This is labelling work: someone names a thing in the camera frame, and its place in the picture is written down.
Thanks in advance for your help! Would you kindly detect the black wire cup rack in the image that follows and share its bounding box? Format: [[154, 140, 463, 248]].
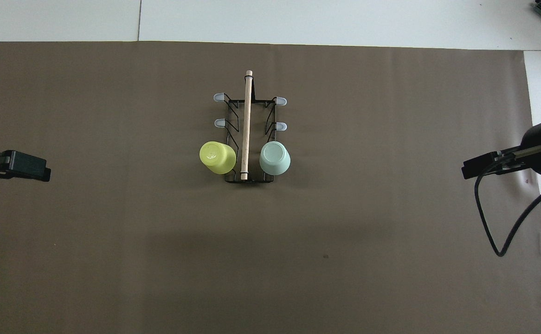
[[213, 70, 288, 184]]

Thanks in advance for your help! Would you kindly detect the brown paper table mat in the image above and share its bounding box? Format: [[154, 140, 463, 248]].
[[0, 41, 541, 334]]

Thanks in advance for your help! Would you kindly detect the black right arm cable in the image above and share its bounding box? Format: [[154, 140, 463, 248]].
[[474, 145, 541, 257]]

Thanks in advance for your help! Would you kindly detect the pale green plastic cup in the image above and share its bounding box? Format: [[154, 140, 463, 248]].
[[259, 141, 291, 176]]

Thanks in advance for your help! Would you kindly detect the yellow plastic cup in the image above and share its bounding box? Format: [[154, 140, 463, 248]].
[[199, 141, 238, 175]]

